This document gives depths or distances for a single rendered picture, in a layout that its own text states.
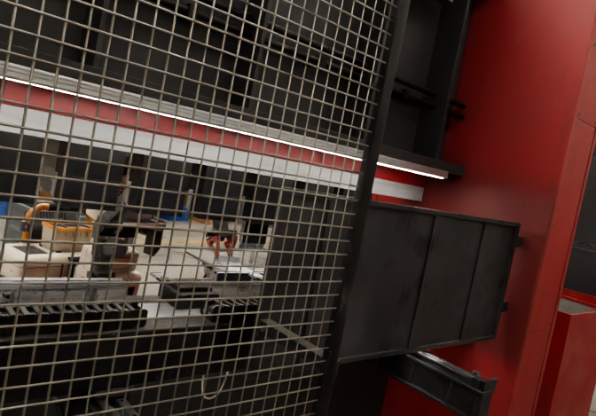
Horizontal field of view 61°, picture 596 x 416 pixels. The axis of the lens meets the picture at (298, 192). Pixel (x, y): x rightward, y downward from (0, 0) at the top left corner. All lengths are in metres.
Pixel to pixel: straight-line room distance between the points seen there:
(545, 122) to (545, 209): 0.32
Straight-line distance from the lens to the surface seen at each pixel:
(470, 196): 2.19
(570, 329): 2.48
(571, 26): 2.18
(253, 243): 1.74
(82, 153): 1.40
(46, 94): 1.38
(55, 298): 1.49
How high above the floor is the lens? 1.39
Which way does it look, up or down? 3 degrees down
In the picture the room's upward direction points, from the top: 11 degrees clockwise
